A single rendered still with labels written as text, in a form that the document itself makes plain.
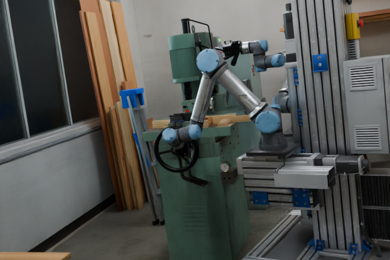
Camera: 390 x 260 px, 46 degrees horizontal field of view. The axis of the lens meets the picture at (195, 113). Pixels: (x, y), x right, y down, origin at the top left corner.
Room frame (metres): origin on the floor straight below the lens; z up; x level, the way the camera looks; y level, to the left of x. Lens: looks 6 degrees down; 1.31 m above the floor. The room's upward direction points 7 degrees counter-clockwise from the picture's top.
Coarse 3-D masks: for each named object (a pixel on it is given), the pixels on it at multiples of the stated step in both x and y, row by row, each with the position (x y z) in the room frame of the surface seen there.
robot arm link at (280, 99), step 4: (284, 80) 2.96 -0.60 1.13; (284, 84) 2.94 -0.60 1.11; (284, 88) 2.92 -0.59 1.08; (280, 92) 2.91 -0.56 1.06; (284, 92) 2.89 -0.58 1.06; (276, 96) 2.94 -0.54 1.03; (280, 96) 2.90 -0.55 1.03; (284, 96) 2.88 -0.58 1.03; (276, 100) 2.91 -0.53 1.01; (280, 100) 2.88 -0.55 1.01; (284, 100) 2.85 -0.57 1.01; (280, 104) 2.87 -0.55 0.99; (284, 104) 2.84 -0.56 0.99; (280, 108) 2.88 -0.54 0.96; (284, 108) 2.85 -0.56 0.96; (284, 112) 2.88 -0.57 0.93; (288, 112) 2.85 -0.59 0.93
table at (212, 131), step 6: (210, 126) 2.91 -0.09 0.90; (228, 126) 2.81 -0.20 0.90; (234, 126) 2.91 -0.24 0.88; (144, 132) 2.99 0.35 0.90; (150, 132) 2.98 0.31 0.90; (156, 132) 2.96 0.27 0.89; (204, 132) 2.86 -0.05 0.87; (210, 132) 2.84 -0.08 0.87; (216, 132) 2.83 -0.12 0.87; (222, 132) 2.82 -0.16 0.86; (228, 132) 2.81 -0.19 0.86; (144, 138) 2.99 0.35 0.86; (150, 138) 2.98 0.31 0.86
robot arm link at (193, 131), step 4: (192, 124) 2.42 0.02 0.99; (196, 124) 2.35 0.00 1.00; (180, 128) 2.36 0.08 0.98; (184, 128) 2.35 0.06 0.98; (188, 128) 2.34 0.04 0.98; (192, 128) 2.33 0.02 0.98; (196, 128) 2.32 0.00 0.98; (180, 132) 2.34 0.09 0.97; (184, 132) 2.33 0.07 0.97; (188, 132) 2.33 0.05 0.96; (192, 132) 2.32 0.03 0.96; (196, 132) 2.32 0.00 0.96; (200, 132) 2.36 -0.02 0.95; (180, 136) 2.34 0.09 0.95; (184, 136) 2.33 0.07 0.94; (188, 136) 2.33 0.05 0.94; (192, 136) 2.32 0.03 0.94; (196, 136) 2.32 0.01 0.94; (200, 136) 2.34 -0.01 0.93; (180, 140) 2.34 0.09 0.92; (184, 140) 2.35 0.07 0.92; (188, 140) 2.35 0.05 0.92
